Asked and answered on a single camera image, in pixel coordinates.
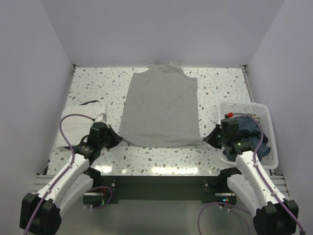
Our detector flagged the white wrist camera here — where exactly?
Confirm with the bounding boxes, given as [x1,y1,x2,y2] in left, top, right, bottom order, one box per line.
[94,113,107,123]
[224,112,235,118]

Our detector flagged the aluminium front rail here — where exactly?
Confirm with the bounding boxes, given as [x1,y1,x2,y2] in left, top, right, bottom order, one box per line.
[268,170,290,197]

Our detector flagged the grey tank top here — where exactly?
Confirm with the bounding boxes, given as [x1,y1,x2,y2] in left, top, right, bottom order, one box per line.
[120,63,202,147]

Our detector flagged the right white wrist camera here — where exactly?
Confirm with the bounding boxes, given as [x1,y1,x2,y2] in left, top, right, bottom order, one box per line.
[224,112,235,118]

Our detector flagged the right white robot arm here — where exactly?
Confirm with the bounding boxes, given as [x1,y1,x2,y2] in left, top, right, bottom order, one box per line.
[204,115,299,235]

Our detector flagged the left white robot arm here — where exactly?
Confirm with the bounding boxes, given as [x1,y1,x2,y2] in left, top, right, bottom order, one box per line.
[20,122,123,235]

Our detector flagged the dark blue tank tops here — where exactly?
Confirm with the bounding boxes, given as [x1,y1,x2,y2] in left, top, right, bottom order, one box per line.
[234,115,271,161]

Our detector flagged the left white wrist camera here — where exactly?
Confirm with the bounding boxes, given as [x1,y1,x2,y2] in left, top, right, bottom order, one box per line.
[94,113,107,123]

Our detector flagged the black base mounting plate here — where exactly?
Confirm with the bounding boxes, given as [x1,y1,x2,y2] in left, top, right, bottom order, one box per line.
[83,175,235,204]

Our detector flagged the white folded tank top stack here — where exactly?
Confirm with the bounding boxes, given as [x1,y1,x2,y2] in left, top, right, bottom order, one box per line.
[61,100,107,146]

